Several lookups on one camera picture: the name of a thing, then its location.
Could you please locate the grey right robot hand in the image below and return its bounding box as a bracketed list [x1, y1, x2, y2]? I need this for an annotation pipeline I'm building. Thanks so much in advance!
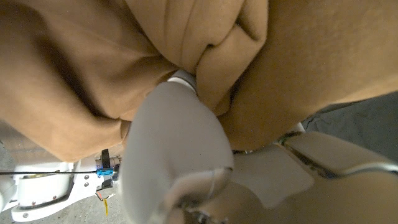
[95, 154, 123, 171]

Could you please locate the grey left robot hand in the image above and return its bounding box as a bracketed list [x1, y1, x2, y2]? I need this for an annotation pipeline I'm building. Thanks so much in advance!
[119, 70, 398, 224]

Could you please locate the brown jacket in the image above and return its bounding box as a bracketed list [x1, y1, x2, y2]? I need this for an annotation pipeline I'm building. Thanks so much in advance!
[0, 0, 398, 163]

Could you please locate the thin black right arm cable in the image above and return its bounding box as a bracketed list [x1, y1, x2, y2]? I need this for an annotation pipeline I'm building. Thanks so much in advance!
[0, 170, 98, 175]

